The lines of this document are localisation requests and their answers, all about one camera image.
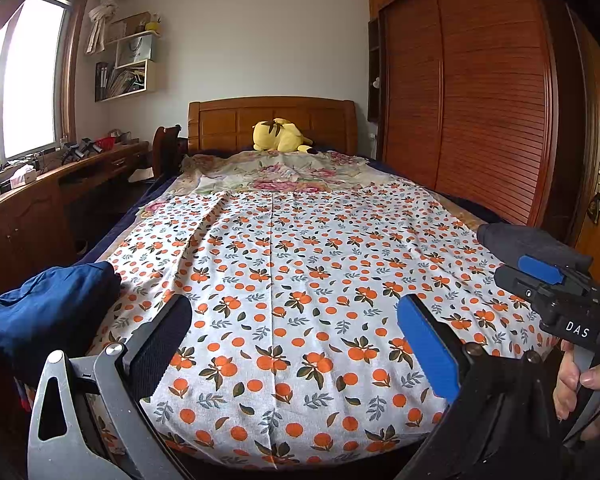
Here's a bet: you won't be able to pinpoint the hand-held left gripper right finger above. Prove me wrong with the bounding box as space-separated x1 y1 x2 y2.
395 294 563 480

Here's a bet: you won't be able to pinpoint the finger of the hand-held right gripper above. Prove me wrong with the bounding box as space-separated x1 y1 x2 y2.
494 265 581 311
517 254 565 285

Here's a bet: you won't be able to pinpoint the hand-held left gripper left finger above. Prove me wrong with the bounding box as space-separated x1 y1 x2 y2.
27 294 193 480

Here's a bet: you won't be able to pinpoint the black jacket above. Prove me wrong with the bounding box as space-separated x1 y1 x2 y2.
476 221 595 281

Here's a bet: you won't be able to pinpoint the person's right hand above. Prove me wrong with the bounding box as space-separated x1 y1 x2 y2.
552 347 600 436

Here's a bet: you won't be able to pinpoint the folded blue cloth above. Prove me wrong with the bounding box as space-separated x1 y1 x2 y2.
0 260 123 386

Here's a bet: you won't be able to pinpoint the orange print bedsheet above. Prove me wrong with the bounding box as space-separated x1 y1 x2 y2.
82 180 563 468

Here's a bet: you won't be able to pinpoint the wooden door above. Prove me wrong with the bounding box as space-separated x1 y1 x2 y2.
565 25 600 271

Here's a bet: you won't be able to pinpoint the wooden louvered wardrobe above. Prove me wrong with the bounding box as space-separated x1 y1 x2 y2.
366 0 586 246

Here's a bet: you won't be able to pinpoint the wooden desk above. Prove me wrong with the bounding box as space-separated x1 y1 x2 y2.
0 141 151 411

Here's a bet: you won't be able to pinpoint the wooden chair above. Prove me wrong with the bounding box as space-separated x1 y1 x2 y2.
152 125 188 178

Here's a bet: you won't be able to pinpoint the black desk gadgets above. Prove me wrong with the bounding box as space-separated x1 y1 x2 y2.
60 137 98 161

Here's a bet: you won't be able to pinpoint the floral quilt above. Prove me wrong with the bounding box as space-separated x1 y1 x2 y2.
140 149 381 216

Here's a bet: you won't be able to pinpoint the wooden bed headboard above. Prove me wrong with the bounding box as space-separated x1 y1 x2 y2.
187 100 358 156

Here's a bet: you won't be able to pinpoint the yellow plush toy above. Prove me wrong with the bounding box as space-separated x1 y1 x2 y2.
251 117 315 153

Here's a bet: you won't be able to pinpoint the wooden niche shelf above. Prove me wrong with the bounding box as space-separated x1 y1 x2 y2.
367 17 383 123

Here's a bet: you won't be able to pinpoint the row of books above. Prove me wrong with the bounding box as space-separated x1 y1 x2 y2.
96 62 148 98

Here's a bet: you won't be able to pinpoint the white paper bag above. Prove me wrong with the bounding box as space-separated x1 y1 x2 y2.
116 34 153 67

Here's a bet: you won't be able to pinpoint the window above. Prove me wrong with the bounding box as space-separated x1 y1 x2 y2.
0 0 88 161

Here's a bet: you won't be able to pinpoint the tied cream curtain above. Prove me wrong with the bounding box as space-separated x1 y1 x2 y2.
86 0 130 55

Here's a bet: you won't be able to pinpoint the white wall shelf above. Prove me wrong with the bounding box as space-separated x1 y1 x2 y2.
94 12 162 103

